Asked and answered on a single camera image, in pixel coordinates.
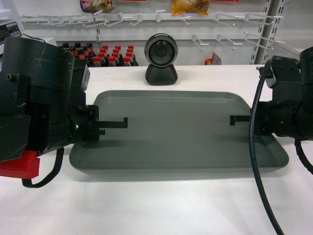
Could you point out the white cash register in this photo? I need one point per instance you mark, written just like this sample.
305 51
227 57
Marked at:
10 28

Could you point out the red snack bag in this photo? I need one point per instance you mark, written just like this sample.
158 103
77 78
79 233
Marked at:
214 60

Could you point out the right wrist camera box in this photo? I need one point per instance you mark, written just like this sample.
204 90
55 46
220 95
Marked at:
283 72

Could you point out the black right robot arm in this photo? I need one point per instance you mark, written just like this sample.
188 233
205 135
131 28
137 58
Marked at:
290 111

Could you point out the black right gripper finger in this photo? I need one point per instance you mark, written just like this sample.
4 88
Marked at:
238 118

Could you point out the yellow hanging snack bag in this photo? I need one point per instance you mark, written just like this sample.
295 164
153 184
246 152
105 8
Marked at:
184 6

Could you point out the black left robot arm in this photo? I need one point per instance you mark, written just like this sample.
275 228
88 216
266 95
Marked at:
43 100

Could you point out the red cap cola bottle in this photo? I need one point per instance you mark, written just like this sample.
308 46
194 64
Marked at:
127 62

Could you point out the grey rectangular serving tray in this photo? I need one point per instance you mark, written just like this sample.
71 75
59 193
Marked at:
167 131

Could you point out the white checkout table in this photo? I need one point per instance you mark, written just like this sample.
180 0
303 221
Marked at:
213 203

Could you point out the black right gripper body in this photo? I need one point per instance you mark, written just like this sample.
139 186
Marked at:
262 118

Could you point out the black round barcode scanner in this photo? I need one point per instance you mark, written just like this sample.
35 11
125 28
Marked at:
161 51

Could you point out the white slotted shelf upright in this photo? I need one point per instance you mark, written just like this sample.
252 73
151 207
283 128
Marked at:
263 46

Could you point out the purple hanging snack bag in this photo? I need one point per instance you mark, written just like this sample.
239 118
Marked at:
93 6

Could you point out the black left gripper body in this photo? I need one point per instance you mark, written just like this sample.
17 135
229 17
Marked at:
90 131

